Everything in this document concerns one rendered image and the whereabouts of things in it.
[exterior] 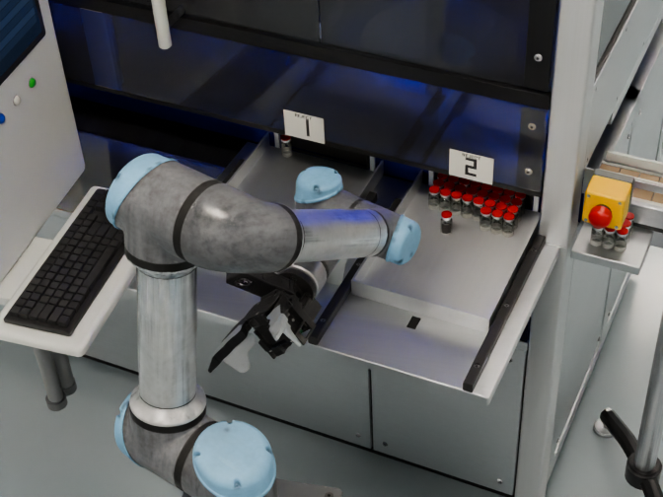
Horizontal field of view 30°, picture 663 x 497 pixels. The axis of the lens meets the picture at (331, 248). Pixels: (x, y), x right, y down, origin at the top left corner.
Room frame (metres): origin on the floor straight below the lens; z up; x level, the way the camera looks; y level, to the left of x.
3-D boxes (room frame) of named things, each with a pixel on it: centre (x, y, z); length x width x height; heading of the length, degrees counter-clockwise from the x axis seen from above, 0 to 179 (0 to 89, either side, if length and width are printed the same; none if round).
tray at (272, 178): (1.85, 0.08, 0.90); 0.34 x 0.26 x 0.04; 153
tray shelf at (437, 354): (1.71, -0.04, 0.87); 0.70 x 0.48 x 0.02; 63
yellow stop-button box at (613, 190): (1.69, -0.50, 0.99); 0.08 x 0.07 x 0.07; 153
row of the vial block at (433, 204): (1.79, -0.27, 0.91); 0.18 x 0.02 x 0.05; 63
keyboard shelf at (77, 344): (1.83, 0.52, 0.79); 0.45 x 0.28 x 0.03; 160
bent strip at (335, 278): (1.60, 0.01, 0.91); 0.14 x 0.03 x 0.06; 153
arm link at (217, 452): (1.16, 0.17, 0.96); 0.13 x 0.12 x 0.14; 52
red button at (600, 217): (1.65, -0.48, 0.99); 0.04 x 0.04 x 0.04; 63
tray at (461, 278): (1.70, -0.22, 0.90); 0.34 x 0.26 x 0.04; 153
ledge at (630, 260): (1.72, -0.53, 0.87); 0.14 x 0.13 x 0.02; 153
